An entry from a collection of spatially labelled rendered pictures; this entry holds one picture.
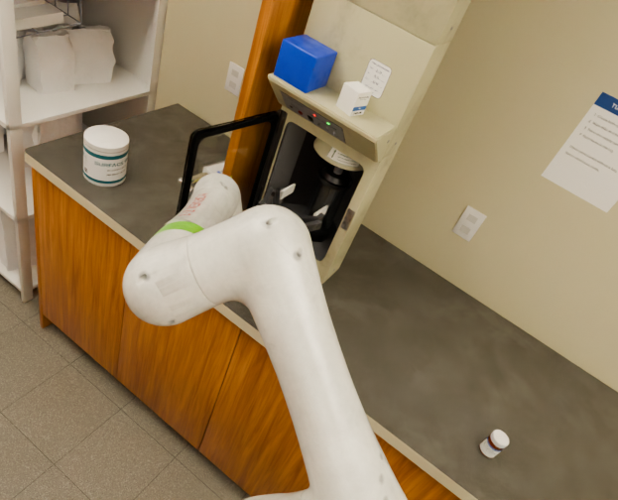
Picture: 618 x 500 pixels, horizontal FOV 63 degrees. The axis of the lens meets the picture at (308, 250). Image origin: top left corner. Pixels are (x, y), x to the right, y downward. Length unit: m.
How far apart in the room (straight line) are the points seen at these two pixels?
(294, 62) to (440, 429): 0.99
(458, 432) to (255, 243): 0.95
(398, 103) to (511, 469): 0.97
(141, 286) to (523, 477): 1.12
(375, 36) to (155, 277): 0.79
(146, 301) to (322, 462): 0.32
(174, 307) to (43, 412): 1.62
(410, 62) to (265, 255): 0.70
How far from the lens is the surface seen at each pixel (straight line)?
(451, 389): 1.53
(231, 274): 0.68
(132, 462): 2.19
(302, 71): 1.24
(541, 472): 1.56
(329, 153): 1.40
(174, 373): 1.88
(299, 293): 0.66
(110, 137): 1.69
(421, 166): 1.76
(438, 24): 1.20
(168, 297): 0.71
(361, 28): 1.27
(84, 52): 2.25
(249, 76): 1.35
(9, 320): 2.57
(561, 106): 1.61
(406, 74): 1.24
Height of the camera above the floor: 2.00
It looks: 39 degrees down
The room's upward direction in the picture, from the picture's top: 23 degrees clockwise
